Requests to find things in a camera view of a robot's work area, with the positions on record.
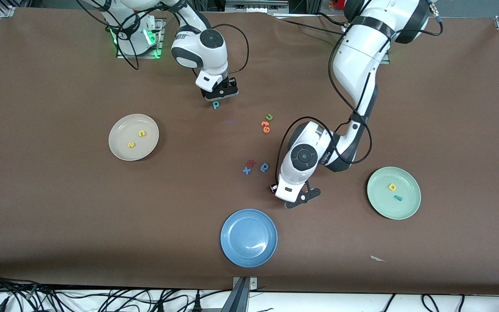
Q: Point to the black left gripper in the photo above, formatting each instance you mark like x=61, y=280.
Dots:
x=273, y=188

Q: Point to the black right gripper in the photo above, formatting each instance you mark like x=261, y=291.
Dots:
x=231, y=83

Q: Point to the teal foam letter p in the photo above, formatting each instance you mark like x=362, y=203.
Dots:
x=216, y=105

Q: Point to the yellow foam letter a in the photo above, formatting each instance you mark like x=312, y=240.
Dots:
x=392, y=187

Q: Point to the yellow foam letter u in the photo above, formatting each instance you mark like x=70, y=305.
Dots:
x=131, y=144

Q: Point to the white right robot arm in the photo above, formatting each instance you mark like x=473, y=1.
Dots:
x=202, y=47

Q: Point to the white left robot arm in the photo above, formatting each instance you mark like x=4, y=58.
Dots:
x=358, y=52

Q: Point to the blue letter Q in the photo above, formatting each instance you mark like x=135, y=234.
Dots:
x=264, y=167

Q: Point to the red foam letter k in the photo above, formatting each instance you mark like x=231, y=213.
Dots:
x=251, y=163

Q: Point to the blue foam letter x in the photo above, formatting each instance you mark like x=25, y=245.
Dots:
x=247, y=170

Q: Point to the orange foam letter e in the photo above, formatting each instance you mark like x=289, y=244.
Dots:
x=265, y=124

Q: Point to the blue plate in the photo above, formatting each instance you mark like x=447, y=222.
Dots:
x=248, y=238

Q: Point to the light green plate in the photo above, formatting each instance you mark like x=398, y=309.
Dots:
x=388, y=208

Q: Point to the white paper scrap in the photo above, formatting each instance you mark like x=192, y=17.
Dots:
x=377, y=258

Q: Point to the beige brown plate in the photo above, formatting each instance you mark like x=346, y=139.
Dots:
x=121, y=130

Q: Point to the brown table cover sheet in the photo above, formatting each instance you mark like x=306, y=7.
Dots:
x=59, y=195

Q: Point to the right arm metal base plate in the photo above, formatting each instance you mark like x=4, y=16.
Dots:
x=156, y=43

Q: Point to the aluminium frame rail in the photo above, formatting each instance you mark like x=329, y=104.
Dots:
x=256, y=5

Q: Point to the aluminium profile post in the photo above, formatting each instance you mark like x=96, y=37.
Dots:
x=241, y=297

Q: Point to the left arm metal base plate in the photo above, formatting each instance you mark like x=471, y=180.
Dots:
x=386, y=58

